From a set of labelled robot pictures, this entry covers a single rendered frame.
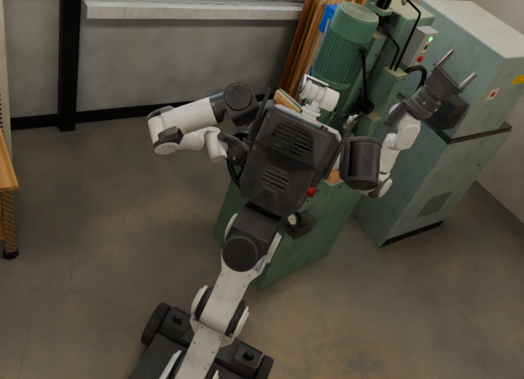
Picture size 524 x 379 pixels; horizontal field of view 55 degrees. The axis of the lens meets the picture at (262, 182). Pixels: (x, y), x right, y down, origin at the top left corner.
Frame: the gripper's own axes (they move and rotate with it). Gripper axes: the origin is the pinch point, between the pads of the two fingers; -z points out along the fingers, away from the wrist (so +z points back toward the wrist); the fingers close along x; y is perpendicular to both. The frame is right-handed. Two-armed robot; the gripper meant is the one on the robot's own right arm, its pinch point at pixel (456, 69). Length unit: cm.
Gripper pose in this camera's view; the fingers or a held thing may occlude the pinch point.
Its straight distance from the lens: 170.1
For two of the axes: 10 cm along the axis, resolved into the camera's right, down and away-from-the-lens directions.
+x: -5.0, -7.6, 4.1
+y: 6.7, -0.4, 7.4
